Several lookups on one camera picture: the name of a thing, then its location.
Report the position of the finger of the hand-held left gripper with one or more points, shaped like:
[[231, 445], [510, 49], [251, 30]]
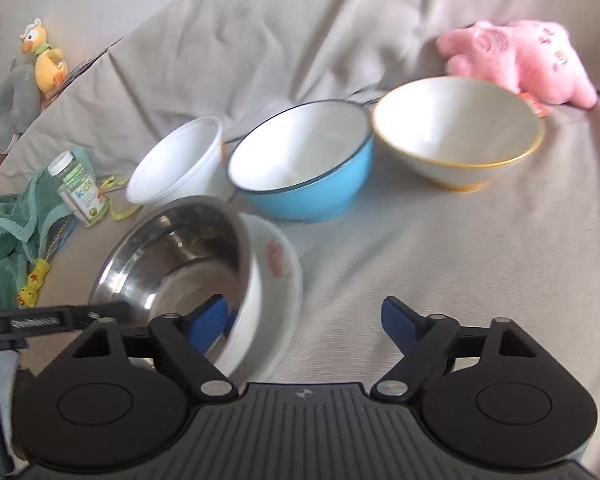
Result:
[[55, 321]]

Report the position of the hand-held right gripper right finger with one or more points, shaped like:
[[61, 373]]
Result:
[[396, 324]]

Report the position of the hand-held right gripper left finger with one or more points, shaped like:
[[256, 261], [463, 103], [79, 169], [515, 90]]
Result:
[[211, 324]]

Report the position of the stainless steel bowl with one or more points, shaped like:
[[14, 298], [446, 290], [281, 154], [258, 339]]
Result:
[[180, 255]]

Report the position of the white floral plate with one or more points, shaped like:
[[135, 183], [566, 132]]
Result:
[[280, 280]]

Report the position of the white plastic bowl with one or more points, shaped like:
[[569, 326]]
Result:
[[180, 160]]

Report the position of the blue bowl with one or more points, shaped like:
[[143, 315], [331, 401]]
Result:
[[305, 180]]

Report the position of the white bowl with yellow rim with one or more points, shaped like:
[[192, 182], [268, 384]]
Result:
[[455, 130]]

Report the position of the yellow patterned toy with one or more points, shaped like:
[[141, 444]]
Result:
[[32, 285]]

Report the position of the green towel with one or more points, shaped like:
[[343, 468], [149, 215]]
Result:
[[15, 225]]

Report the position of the white bottle with green label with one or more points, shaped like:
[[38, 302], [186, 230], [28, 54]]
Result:
[[80, 195]]

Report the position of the yellow ribbon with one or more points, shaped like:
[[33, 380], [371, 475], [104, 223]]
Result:
[[117, 200]]

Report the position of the grey plush toy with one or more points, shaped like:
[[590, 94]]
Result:
[[12, 105]]

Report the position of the yellow duck plush toy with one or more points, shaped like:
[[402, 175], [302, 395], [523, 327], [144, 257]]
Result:
[[45, 60]]

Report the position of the pink plush toy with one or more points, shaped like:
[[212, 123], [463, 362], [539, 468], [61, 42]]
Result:
[[525, 55]]

